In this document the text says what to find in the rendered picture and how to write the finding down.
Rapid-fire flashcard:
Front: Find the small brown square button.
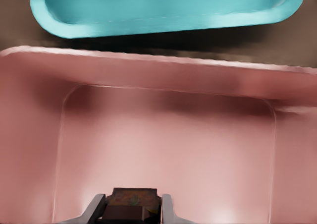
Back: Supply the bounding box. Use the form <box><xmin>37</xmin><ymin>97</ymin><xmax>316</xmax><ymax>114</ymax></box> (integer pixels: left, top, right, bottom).
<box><xmin>97</xmin><ymin>187</ymin><xmax>163</xmax><ymax>222</ymax></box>

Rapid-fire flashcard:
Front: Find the pink plastic box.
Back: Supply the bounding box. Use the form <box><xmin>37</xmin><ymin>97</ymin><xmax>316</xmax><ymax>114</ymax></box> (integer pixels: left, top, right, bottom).
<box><xmin>0</xmin><ymin>45</ymin><xmax>317</xmax><ymax>224</ymax></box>

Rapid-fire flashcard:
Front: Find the pale blue-green tray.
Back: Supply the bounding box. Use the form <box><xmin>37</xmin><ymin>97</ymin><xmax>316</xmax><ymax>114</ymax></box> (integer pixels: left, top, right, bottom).
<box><xmin>29</xmin><ymin>0</ymin><xmax>308</xmax><ymax>39</ymax></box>

